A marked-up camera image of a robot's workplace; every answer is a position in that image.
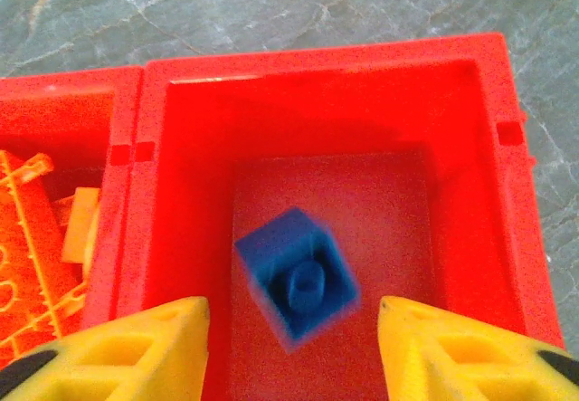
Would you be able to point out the blue lego brick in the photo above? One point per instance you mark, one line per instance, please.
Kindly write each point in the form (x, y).
(289, 247)

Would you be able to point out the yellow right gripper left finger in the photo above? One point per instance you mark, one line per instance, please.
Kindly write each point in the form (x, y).
(113, 356)

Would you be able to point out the red plastic bin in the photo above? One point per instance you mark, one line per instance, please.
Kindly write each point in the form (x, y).
(475, 193)
(122, 116)

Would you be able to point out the long orange lego piece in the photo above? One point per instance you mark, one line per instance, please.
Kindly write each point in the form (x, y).
(31, 238)

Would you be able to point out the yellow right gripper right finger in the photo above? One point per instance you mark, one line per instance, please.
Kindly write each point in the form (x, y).
(475, 365)

